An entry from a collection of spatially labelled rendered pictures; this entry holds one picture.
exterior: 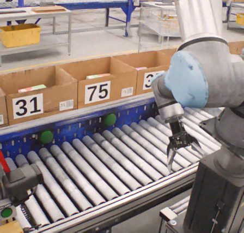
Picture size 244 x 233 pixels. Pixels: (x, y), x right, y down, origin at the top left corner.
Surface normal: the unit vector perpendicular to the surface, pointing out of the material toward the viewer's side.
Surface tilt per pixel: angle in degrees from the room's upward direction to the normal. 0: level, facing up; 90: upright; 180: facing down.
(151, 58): 90
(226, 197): 90
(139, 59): 89
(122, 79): 90
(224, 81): 70
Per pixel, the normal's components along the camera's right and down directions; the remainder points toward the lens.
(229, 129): -0.75, -0.09
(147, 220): 0.07, -0.89
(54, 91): 0.59, 0.40
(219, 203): -0.79, 0.22
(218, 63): 0.20, -0.31
